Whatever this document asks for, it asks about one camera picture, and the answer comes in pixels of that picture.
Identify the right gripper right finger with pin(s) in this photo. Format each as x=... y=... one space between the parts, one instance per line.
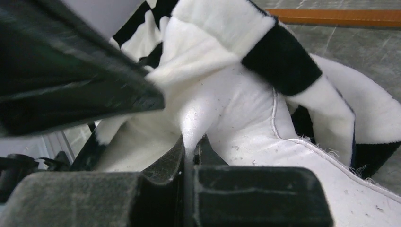
x=254 y=196

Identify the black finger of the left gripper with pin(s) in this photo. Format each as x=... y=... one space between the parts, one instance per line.
x=57 y=72

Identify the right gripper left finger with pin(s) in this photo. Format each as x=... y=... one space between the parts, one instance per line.
x=150 y=198

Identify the black white checkered pillowcase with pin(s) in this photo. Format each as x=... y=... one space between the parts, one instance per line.
x=329 y=103

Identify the wooden shelf rack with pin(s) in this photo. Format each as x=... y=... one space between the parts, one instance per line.
x=340 y=17

